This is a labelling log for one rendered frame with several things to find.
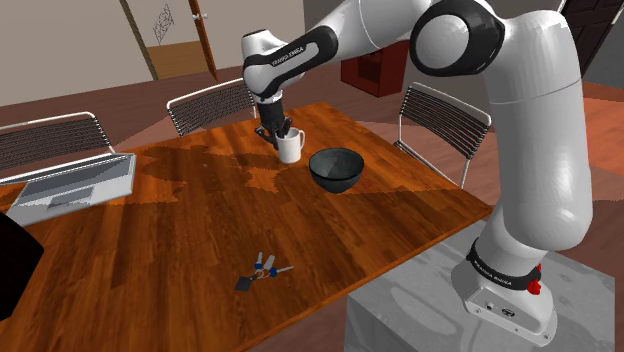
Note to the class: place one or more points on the black rounded object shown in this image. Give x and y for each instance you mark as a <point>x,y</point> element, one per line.
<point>14,265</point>

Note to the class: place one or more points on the key bunch with blue caps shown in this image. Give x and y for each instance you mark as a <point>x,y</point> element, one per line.
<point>264,271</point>

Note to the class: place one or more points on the black bowl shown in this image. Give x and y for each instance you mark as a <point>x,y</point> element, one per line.
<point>336,168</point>

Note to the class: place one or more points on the silver laptop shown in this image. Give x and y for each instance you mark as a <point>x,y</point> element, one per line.
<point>73,187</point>

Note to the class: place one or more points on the grey robot stand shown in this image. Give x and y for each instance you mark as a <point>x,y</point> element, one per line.
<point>409,312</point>

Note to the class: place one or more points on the wooden table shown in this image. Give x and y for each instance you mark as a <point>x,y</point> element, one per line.
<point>195,224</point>

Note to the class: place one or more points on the white mug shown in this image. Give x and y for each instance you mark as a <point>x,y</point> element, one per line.
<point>289,150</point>

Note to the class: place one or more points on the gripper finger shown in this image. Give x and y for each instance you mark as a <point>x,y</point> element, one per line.
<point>266,134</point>
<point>284,128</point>

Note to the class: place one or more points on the dark panelled door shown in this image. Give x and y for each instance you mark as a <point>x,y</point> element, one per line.
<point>592,24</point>

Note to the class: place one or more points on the metal slatted chair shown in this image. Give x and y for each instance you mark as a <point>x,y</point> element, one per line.
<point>46,141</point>
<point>446,122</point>
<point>209,105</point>

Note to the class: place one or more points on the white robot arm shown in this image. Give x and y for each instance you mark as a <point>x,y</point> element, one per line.
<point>531,146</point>

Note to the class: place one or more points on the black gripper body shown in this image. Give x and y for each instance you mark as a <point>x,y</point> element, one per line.
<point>271,113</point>

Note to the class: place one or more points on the red cabinet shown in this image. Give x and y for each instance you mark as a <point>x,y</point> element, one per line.
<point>375,68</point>

